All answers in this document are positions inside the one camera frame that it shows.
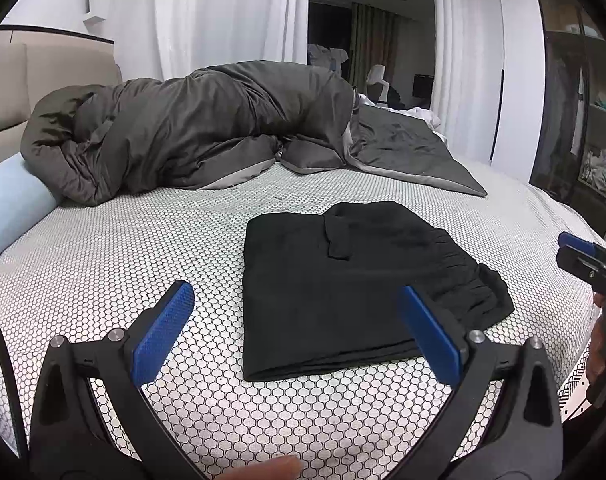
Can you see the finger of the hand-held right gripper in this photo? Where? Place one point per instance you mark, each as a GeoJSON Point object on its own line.
{"type": "Point", "coordinates": [575, 257]}
{"type": "Point", "coordinates": [603, 252]}

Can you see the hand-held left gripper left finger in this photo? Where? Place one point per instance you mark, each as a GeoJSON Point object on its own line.
{"type": "Point", "coordinates": [163, 330]}

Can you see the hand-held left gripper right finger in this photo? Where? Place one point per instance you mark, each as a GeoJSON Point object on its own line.
{"type": "Point", "coordinates": [433, 335]}

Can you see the black pants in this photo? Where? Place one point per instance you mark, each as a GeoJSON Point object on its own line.
{"type": "Point", "coordinates": [333, 310]}

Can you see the person's right hand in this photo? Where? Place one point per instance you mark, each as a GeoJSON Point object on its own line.
{"type": "Point", "coordinates": [599, 355]}

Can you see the person's left hand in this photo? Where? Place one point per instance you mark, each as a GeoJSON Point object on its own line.
{"type": "Point", "coordinates": [268, 467]}

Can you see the bed with honeycomb sheet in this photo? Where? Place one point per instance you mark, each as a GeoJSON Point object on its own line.
{"type": "Point", "coordinates": [133, 260]}

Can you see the black white patterned cloth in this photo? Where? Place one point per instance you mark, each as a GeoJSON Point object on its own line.
{"type": "Point", "coordinates": [573, 392]}

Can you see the dark glass wardrobe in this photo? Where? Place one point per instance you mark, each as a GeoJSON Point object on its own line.
{"type": "Point", "coordinates": [563, 110]}

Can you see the light blue bolster pillow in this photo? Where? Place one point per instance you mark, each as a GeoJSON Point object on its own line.
{"type": "Point", "coordinates": [13, 205]}

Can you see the grey duvet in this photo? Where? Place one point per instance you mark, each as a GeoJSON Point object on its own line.
{"type": "Point", "coordinates": [183, 125]}

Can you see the white curtain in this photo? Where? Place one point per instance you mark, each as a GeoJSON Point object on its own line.
{"type": "Point", "coordinates": [208, 15]}
{"type": "Point", "coordinates": [458, 60]}

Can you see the dark monitor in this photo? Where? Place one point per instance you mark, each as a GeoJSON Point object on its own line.
{"type": "Point", "coordinates": [423, 85]}

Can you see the white office chair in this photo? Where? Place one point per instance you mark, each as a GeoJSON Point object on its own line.
{"type": "Point", "coordinates": [377, 77]}

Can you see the beige padded headboard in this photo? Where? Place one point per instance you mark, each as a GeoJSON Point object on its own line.
{"type": "Point", "coordinates": [58, 70]}

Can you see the brown curtain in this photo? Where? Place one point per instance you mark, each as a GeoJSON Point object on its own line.
{"type": "Point", "coordinates": [375, 45]}

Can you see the pile of pale clothes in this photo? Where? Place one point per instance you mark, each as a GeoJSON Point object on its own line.
{"type": "Point", "coordinates": [328, 57]}

